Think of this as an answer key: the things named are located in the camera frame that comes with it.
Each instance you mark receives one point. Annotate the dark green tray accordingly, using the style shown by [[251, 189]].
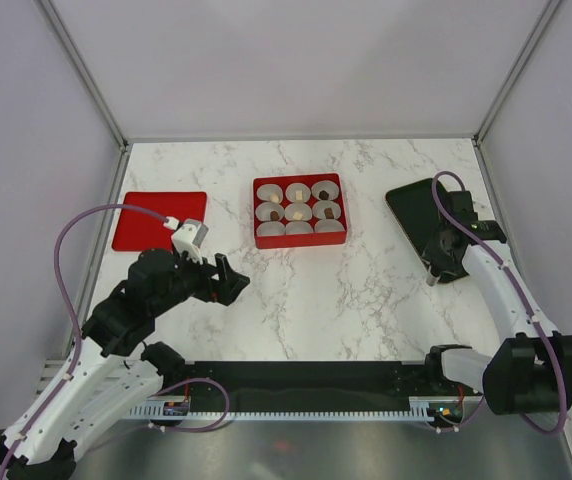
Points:
[[415, 211]]

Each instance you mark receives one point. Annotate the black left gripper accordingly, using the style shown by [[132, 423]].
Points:
[[230, 283]]

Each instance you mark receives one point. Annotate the red box lid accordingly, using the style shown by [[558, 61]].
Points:
[[136, 232]]

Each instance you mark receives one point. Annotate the metal tweezers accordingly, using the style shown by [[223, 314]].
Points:
[[431, 279]]

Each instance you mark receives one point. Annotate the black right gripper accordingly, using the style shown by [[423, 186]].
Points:
[[431, 252]]

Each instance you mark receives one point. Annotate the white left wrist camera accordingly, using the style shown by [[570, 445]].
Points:
[[187, 237]]

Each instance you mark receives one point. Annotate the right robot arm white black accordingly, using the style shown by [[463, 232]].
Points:
[[531, 372]]

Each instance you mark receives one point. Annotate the white slotted cable duct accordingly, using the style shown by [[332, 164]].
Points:
[[404, 409]]

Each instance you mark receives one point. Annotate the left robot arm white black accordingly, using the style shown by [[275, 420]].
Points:
[[57, 430]]

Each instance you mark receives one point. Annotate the red chocolate box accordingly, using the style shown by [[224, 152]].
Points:
[[313, 229]]

